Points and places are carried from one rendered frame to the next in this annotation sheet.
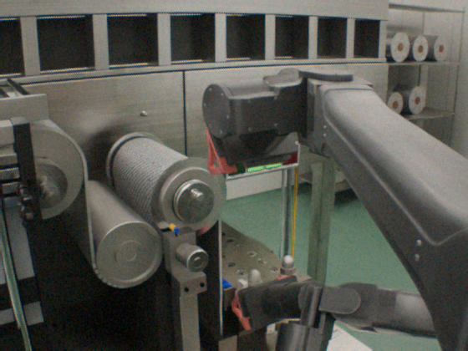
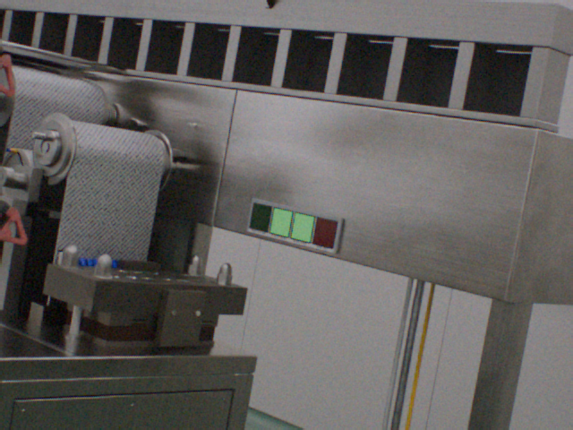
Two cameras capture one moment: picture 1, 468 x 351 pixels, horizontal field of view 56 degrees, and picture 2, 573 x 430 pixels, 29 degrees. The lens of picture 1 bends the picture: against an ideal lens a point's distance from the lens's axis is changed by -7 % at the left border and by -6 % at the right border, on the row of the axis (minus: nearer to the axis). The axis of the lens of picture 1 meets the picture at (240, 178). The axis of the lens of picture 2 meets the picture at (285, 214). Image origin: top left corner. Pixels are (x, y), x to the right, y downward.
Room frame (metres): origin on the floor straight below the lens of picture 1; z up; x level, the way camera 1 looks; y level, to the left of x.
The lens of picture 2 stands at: (0.69, -2.20, 1.32)
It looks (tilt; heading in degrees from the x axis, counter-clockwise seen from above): 3 degrees down; 76
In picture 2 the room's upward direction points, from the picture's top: 10 degrees clockwise
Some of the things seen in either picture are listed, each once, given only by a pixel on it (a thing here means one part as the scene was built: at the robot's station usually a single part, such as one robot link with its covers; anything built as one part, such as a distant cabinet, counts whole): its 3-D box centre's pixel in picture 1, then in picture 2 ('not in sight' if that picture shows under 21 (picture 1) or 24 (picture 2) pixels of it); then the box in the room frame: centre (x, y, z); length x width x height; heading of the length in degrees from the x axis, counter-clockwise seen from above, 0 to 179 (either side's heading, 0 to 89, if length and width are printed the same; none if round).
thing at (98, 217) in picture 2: (192, 238); (107, 226); (0.89, 0.10, 1.11); 0.23 x 0.01 x 0.18; 33
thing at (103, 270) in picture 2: (287, 265); (104, 265); (0.88, -0.10, 1.05); 0.04 x 0.04 x 0.04
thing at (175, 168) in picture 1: (190, 199); (54, 148); (0.76, 0.09, 1.25); 0.15 x 0.01 x 0.15; 123
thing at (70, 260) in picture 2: (253, 279); (71, 255); (0.82, -0.03, 1.05); 0.04 x 0.04 x 0.04
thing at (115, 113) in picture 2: not in sight; (102, 116); (0.87, 0.45, 1.34); 0.07 x 0.07 x 0.07; 33
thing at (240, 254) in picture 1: (231, 262); (149, 290); (0.99, 0.02, 1.00); 0.40 x 0.16 x 0.06; 33
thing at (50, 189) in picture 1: (49, 193); not in sight; (0.55, 0.25, 1.34); 0.06 x 0.03 x 0.03; 33
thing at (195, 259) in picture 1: (195, 259); (4, 176); (0.67, 0.07, 1.18); 0.04 x 0.02 x 0.04; 123
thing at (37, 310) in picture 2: (195, 312); (93, 315); (0.89, 0.10, 0.92); 0.28 x 0.04 x 0.04; 33
